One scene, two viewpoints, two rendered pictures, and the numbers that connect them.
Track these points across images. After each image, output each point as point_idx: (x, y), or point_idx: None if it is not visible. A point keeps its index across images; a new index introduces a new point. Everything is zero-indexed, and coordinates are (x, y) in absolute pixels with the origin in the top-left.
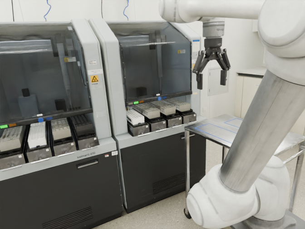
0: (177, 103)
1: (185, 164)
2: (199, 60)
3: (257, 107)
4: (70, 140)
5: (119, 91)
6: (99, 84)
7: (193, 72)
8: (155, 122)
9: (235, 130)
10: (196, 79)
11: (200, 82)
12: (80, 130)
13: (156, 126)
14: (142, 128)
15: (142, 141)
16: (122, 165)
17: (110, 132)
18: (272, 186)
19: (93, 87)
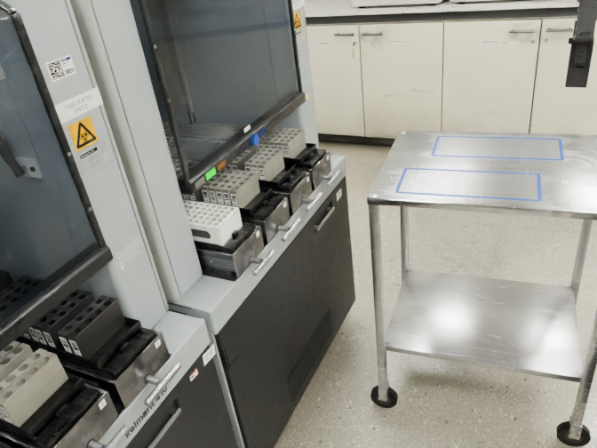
0: (272, 140)
1: (375, 292)
2: (593, 1)
3: None
4: (88, 394)
5: (160, 152)
6: (101, 148)
7: (581, 41)
8: (270, 214)
9: (484, 166)
10: (575, 60)
11: (586, 68)
12: (90, 342)
13: (274, 223)
14: (250, 244)
15: (256, 280)
16: (230, 376)
17: (165, 298)
18: None
19: (88, 169)
